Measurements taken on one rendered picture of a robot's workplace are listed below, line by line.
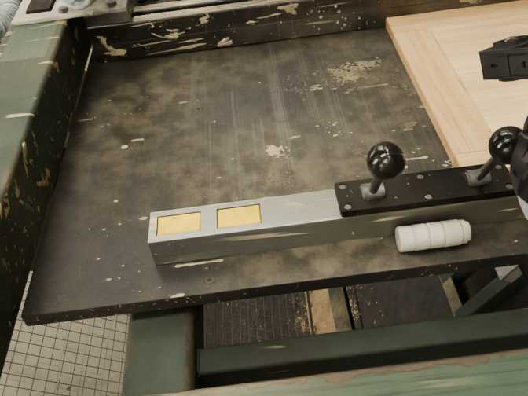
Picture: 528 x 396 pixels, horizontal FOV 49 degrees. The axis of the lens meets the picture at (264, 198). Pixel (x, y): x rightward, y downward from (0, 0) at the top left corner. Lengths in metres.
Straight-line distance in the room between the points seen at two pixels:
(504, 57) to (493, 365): 0.26
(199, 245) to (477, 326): 0.32
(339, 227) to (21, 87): 0.49
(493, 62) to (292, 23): 0.59
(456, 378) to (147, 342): 0.33
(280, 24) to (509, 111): 0.42
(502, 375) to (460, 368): 0.03
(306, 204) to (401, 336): 0.18
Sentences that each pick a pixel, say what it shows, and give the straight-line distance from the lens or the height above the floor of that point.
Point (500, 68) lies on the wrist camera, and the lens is 0.52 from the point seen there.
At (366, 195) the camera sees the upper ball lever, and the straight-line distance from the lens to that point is 0.67.
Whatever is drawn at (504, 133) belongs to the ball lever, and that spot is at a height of 1.45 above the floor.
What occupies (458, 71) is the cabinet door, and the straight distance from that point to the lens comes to 0.95.
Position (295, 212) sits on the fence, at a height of 1.55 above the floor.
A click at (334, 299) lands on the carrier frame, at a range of 2.01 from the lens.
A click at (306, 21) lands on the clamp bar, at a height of 1.48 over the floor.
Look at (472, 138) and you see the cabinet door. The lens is 0.82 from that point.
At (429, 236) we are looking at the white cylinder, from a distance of 0.67.
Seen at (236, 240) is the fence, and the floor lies 1.60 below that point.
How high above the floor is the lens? 1.84
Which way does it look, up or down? 22 degrees down
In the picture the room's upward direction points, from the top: 71 degrees counter-clockwise
